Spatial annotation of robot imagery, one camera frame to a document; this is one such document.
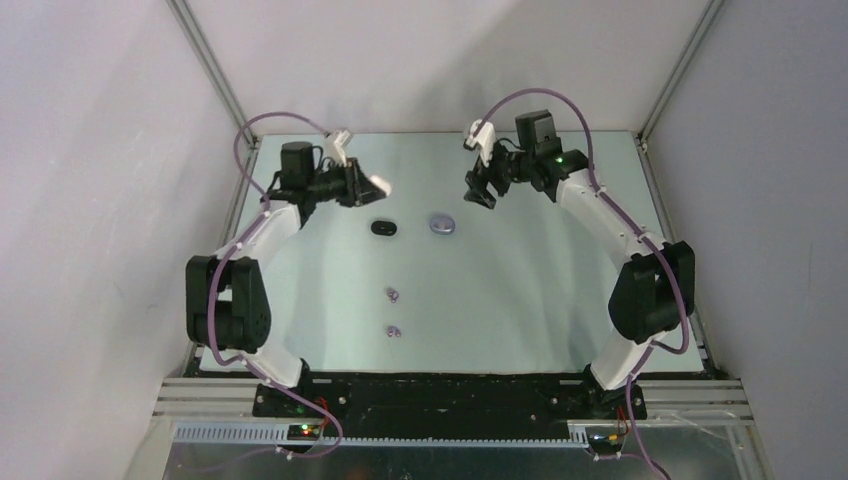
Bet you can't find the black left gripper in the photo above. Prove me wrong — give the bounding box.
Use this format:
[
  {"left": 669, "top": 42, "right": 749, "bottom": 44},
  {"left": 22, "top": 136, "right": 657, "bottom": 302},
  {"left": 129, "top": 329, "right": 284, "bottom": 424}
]
[{"left": 305, "top": 158, "right": 384, "bottom": 209}]

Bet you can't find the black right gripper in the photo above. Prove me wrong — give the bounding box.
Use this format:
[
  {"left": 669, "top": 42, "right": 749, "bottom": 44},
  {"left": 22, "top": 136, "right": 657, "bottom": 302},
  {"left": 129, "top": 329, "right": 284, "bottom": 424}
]
[{"left": 464, "top": 138, "right": 535, "bottom": 209}]

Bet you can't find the white earbud charging case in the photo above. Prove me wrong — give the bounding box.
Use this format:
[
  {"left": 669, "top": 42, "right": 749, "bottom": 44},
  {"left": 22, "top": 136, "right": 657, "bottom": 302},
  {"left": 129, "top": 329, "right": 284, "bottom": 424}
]
[{"left": 368, "top": 175, "right": 392, "bottom": 197}]

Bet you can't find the black earbud charging case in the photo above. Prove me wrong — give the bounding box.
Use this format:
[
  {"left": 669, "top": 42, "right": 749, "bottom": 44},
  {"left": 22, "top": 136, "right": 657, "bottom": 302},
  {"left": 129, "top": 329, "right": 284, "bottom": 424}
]
[{"left": 370, "top": 220, "right": 398, "bottom": 237}]

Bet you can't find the purple earbud charging case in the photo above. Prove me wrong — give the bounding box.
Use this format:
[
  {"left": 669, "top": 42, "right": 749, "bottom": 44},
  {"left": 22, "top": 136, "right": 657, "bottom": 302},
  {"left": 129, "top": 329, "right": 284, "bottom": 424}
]
[{"left": 428, "top": 214, "right": 457, "bottom": 236}]

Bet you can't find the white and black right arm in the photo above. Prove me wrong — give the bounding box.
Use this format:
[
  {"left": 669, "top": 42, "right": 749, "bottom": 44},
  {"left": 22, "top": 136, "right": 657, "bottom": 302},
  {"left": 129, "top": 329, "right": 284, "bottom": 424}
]
[{"left": 464, "top": 110, "right": 695, "bottom": 418}]

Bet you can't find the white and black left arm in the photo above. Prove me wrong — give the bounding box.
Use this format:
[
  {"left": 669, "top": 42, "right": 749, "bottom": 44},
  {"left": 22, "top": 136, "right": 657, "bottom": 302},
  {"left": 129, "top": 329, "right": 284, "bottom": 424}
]
[{"left": 185, "top": 141, "right": 392, "bottom": 417}]

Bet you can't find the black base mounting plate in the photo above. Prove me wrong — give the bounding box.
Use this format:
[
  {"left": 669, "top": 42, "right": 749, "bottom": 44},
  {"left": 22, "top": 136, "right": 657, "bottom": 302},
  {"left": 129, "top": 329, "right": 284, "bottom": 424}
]
[{"left": 252, "top": 372, "right": 647, "bottom": 441}]

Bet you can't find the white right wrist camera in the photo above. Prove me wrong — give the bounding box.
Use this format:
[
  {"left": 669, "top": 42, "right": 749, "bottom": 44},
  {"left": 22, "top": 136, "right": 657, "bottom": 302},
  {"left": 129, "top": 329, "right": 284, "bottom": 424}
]
[{"left": 463, "top": 119, "right": 497, "bottom": 167}]

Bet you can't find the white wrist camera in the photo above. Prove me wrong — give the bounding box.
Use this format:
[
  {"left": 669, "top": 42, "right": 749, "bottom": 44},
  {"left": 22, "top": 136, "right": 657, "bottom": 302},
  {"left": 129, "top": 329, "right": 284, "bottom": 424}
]
[
  {"left": 463, "top": 119, "right": 497, "bottom": 167},
  {"left": 324, "top": 129, "right": 353, "bottom": 167}
]

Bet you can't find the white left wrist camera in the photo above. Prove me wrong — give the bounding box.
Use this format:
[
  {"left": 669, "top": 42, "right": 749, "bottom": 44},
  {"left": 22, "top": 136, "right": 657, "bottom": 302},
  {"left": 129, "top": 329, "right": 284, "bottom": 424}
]
[{"left": 324, "top": 129, "right": 353, "bottom": 167}]

